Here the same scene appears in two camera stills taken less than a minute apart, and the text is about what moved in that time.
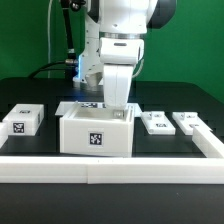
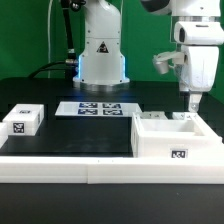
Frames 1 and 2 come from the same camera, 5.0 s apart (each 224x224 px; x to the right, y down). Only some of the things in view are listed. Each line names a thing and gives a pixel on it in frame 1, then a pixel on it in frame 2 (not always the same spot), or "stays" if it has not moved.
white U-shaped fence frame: [116, 170] stays
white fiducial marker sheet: [65, 106] stays
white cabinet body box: [106, 132] → [187, 137]
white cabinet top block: [24, 119] stays
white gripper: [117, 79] → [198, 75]
